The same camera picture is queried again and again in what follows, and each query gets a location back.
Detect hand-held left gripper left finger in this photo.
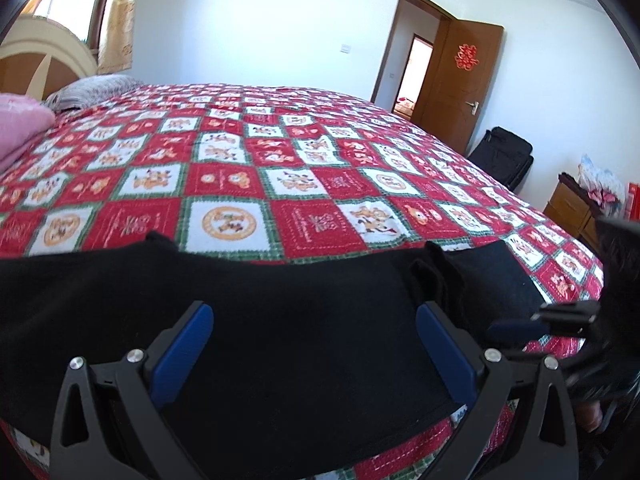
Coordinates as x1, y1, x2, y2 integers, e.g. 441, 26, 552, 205
50, 301, 215, 480

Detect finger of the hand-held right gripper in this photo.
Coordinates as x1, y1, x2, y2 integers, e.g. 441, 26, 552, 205
529, 300, 605, 337
486, 319, 550, 345

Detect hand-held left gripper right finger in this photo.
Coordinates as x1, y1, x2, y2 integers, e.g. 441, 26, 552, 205
416, 301, 581, 480

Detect black pants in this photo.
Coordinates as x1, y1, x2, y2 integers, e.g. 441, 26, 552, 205
0, 230, 548, 478

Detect wooden nightstand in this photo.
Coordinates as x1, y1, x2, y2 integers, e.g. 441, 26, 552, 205
543, 172, 609, 250

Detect white plastic bag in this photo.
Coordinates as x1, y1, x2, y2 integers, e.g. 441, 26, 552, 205
577, 154, 627, 208

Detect black suitcase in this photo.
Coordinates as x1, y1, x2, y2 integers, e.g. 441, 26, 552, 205
470, 127, 534, 192

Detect red printed checkered bedspread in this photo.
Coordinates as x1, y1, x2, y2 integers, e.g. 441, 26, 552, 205
0, 82, 606, 480

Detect brown wooden door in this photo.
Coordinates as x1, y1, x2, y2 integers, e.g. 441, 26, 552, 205
411, 19, 505, 157

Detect red paper door decoration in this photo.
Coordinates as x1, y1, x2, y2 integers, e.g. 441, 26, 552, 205
454, 42, 480, 73

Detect striped pillow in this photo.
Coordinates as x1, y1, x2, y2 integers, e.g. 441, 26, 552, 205
42, 74, 146, 112

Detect pink pillow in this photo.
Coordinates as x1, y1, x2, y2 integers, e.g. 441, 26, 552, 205
0, 91, 57, 174

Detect cream wooden headboard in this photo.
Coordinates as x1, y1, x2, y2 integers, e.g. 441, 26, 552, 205
0, 14, 99, 102

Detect narrow yellow curtain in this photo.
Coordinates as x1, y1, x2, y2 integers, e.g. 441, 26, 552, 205
96, 0, 142, 75

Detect brown door frame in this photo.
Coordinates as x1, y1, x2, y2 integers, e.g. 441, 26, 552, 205
371, 0, 455, 111

